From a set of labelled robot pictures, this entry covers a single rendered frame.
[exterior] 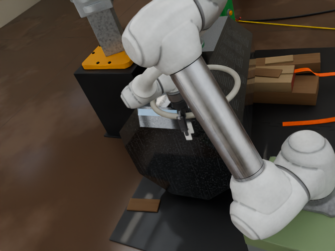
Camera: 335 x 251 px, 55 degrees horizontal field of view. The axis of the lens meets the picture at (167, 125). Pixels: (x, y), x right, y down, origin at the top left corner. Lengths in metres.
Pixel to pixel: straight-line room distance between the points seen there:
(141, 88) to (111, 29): 1.44
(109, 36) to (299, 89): 1.60
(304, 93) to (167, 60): 2.13
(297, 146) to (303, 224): 0.29
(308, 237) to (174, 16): 0.81
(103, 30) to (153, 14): 1.89
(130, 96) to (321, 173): 0.75
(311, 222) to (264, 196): 0.29
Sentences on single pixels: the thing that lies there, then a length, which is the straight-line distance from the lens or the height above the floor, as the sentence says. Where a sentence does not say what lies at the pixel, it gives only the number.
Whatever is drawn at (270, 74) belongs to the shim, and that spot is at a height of 0.26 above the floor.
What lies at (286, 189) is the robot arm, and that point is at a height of 1.10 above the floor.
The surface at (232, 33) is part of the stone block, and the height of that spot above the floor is 0.78.
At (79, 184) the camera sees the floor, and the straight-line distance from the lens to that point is 2.96.
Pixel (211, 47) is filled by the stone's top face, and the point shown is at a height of 0.84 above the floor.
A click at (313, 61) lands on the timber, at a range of 3.25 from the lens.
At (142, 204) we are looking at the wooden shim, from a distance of 2.49.
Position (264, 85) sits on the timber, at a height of 0.21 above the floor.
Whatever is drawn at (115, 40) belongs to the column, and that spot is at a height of 0.89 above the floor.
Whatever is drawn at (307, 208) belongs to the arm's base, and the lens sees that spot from 1.23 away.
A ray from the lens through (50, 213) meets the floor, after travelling 2.92.
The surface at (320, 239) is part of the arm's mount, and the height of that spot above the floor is 0.88.
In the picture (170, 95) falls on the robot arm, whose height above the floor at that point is 1.11.
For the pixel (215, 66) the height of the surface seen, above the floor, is 0.93.
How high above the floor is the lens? 1.93
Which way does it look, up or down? 39 degrees down
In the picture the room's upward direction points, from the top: 22 degrees counter-clockwise
